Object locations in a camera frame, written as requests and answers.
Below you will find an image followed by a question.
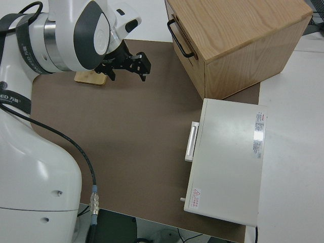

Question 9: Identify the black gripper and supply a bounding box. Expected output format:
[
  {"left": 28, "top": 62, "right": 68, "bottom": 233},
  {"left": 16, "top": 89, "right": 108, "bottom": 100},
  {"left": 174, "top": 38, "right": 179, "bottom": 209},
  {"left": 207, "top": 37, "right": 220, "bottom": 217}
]
[{"left": 95, "top": 40, "right": 152, "bottom": 83}]

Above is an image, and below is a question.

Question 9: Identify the black cable with metal connector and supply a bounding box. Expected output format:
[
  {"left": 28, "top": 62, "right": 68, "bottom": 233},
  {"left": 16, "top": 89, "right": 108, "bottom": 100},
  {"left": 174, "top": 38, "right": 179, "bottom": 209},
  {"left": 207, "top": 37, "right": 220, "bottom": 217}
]
[{"left": 0, "top": 102, "right": 100, "bottom": 243}]

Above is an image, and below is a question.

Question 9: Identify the black drawer handle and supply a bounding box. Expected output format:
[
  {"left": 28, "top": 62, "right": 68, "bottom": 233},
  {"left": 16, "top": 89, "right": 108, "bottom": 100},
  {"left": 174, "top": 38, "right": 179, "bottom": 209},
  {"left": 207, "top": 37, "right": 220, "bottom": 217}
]
[{"left": 167, "top": 19, "right": 193, "bottom": 58}]

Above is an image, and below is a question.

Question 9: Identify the wooden mug stand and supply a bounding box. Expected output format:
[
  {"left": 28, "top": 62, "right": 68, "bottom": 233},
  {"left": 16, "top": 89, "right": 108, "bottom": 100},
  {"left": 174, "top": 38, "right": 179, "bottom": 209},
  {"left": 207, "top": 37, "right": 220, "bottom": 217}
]
[{"left": 74, "top": 70, "right": 107, "bottom": 87}]

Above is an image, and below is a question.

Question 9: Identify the wooden drawer box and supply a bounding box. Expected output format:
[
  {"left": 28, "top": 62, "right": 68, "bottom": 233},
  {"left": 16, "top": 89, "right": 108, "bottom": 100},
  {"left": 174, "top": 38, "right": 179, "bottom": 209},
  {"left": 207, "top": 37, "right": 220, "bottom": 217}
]
[{"left": 164, "top": 0, "right": 313, "bottom": 100}]

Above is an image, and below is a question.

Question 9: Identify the white oven door handle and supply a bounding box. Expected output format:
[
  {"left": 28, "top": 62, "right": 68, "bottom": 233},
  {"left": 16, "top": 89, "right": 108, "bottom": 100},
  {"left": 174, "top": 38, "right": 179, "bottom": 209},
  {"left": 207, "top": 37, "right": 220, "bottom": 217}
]
[{"left": 184, "top": 121, "right": 200, "bottom": 163}]

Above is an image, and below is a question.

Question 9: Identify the brown table mat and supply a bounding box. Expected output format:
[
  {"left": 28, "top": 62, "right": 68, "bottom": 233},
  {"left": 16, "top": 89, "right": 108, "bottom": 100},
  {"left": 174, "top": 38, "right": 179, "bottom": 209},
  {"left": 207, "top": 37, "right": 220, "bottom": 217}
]
[{"left": 29, "top": 39, "right": 261, "bottom": 243}]

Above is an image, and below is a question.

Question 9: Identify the black strap cable loop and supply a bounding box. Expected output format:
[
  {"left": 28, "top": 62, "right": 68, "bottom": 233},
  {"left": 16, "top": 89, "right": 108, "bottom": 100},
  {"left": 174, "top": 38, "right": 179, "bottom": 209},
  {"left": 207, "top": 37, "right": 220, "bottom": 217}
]
[{"left": 0, "top": 1, "right": 44, "bottom": 35}]

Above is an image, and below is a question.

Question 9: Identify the white toaster oven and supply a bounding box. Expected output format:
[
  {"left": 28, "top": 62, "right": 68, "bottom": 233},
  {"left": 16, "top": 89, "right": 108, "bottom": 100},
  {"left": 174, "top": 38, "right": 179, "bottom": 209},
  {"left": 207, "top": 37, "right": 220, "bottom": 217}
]
[{"left": 180, "top": 98, "right": 268, "bottom": 227}]

